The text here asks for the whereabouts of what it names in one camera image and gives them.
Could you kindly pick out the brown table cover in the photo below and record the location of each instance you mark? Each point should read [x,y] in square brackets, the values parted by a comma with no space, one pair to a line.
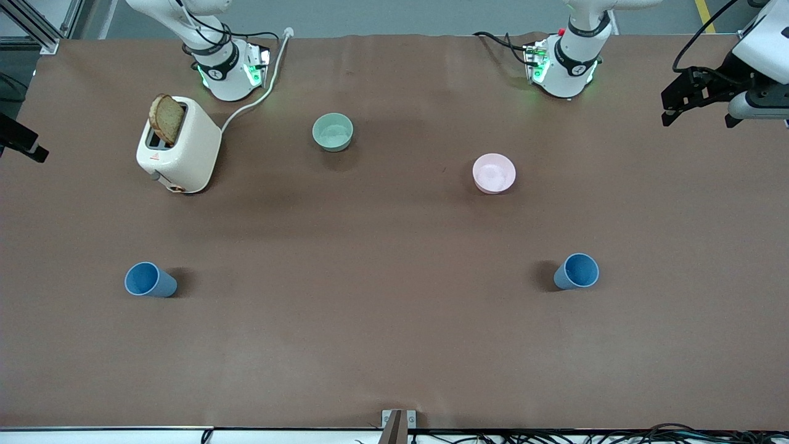
[394,320]

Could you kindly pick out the pink bowl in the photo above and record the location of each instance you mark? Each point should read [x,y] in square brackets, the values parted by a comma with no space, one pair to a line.
[494,174]

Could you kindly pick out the brown bread slice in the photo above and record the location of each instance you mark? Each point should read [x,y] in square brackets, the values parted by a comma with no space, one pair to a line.
[166,120]

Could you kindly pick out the aluminium frame profile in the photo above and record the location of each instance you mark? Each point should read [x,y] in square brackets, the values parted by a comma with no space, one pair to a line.
[46,34]

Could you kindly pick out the green bowl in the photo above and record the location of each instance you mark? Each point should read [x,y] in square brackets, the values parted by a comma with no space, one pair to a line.
[333,132]

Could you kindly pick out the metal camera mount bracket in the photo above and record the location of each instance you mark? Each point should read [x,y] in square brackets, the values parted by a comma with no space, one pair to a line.
[409,419]

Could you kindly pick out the blue ribbed cup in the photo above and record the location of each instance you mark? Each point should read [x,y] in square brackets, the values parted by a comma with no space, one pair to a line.
[577,272]
[145,280]

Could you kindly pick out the cream white toaster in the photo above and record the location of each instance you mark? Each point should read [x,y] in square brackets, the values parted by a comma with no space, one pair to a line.
[191,154]

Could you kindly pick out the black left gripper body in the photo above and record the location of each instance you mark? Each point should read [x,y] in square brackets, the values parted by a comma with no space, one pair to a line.
[722,82]

